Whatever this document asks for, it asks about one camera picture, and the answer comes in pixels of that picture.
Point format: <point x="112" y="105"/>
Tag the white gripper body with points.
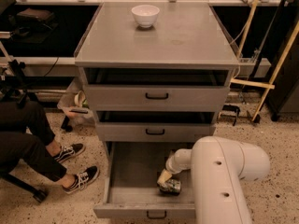
<point x="171" y="166"/>

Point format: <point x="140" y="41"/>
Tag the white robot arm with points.
<point x="217" y="167"/>

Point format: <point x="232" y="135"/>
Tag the grey bottom drawer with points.
<point x="131" y="185"/>

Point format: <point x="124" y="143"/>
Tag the grey drawer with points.
<point x="154" y="126"/>
<point x="131" y="185"/>
<point x="137" y="89"/>

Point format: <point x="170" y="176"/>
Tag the grey middle drawer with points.
<point x="154" y="126"/>

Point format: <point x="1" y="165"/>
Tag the grey drawer cabinet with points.
<point x="186" y="36"/>

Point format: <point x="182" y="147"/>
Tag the grey top drawer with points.
<point x="137" y="89"/>

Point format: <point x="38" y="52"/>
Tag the black sneaker near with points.
<point x="83" y="179"/>

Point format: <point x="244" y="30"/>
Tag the black sneaker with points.
<point x="69" y="152"/>
<point x="83" y="179"/>

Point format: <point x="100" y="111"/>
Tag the black sneaker far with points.
<point x="69" y="152"/>

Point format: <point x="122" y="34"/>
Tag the clear plastic bin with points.
<point x="74" y="104"/>

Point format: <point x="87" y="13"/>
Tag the black office chair base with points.
<point x="38" y="194"/>

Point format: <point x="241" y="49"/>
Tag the white ceramic bowl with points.
<point x="145" y="15"/>

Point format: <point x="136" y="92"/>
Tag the seated person in black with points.
<point x="26" y="134"/>

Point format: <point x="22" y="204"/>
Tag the black tripod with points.
<point x="16" y="87"/>

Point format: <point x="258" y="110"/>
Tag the dark box on shelf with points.
<point x="37" y="18"/>

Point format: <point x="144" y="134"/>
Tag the wooden frame stand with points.
<point x="270" y="84"/>

